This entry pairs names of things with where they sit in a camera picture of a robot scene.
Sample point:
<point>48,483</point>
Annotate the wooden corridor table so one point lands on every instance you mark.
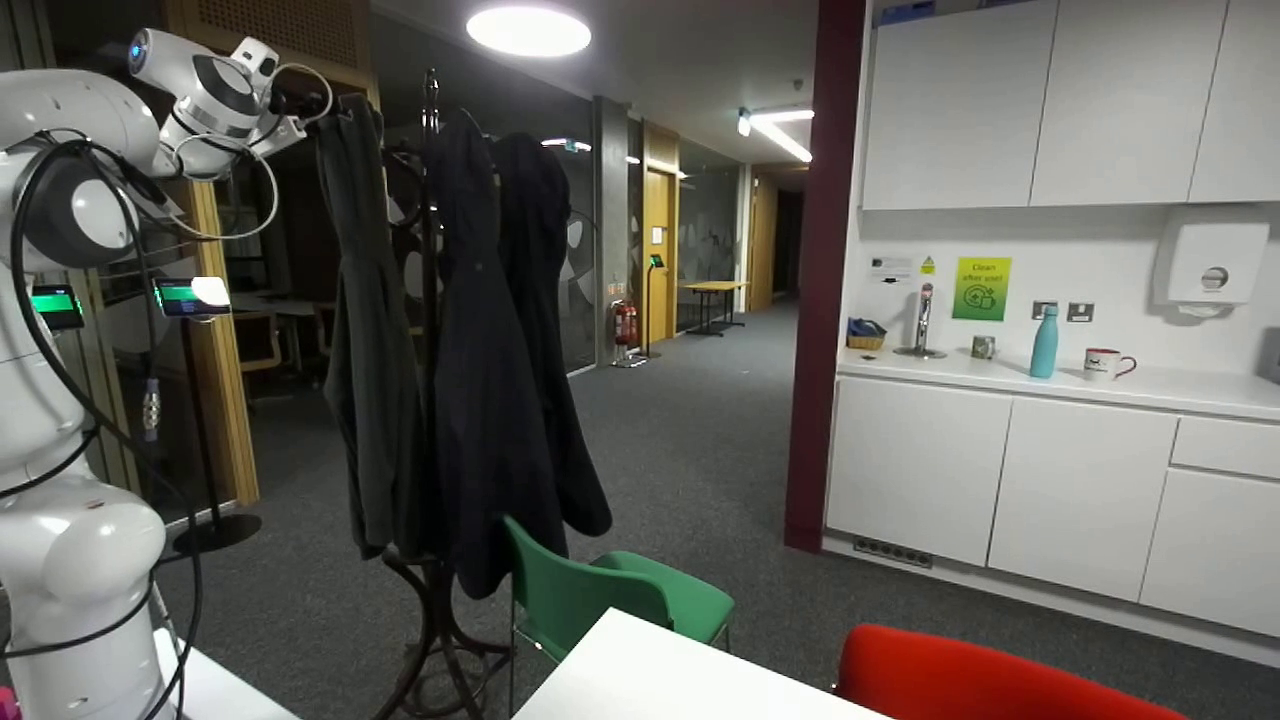
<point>707,284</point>

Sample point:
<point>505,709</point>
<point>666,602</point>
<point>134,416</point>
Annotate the white kitchen cabinets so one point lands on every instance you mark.
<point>1065,101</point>
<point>1065,493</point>

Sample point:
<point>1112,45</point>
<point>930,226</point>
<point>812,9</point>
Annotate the white upper kitchen cabinets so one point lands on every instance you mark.
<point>1065,101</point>

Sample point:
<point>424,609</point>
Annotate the small blue yellow container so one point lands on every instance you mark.
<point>867,332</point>

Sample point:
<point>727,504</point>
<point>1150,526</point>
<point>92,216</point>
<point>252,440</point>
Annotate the white lower kitchen cabinets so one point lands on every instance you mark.
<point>1065,493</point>

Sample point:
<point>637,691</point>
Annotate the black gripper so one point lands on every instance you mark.
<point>305,89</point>

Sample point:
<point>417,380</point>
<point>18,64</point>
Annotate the white wall notice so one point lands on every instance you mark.
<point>891,270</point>

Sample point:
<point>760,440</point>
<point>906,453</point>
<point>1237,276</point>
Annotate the teal water bottle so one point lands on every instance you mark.
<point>1046,345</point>

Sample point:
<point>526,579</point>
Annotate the red fire extinguisher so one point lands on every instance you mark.
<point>625,327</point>

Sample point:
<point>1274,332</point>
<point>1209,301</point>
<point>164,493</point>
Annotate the grey hoodie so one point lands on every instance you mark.
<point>374,372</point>

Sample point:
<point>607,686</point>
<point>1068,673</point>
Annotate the black coat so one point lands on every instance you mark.
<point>505,401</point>

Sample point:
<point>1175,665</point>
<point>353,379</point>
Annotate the small grey cup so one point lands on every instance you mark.
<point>986,345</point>

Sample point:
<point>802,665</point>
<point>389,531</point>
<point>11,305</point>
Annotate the wall power socket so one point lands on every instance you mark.
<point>1080,311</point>

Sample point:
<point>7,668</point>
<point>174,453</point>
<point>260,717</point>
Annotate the strip ceiling light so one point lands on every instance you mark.
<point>783,133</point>

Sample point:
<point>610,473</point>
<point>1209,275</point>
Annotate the black round base stand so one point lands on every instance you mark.
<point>220,533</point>

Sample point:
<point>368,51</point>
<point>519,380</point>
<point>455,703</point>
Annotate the chrome kitchen tap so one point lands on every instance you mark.
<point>923,323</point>

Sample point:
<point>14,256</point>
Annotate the round ceiling light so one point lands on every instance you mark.
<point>531,28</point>

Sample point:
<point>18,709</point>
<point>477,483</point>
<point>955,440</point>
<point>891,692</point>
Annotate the yellow wooden door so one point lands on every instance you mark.
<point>660,262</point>

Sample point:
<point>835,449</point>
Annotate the white paper towel dispenser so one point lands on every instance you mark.
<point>1205,264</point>

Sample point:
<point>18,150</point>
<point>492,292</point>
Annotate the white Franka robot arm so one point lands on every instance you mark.
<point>66,104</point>

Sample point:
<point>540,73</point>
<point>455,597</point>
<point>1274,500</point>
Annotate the white robot mounting table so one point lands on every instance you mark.
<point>226,686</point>

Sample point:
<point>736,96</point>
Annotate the green glowing screen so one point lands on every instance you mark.
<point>194,299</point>
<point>52,305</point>

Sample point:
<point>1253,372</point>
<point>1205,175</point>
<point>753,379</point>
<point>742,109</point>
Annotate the green wall poster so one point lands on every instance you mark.
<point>982,291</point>

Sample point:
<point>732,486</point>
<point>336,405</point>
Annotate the yellow warning sticker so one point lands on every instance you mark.
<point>930,264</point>

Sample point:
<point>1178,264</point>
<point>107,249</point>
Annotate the green plastic chair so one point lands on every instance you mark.
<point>573,602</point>

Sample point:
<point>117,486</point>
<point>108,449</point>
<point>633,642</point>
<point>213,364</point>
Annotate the red chair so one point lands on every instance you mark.
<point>986,681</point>

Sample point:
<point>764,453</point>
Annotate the white ceramic mug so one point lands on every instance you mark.
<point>1105,363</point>

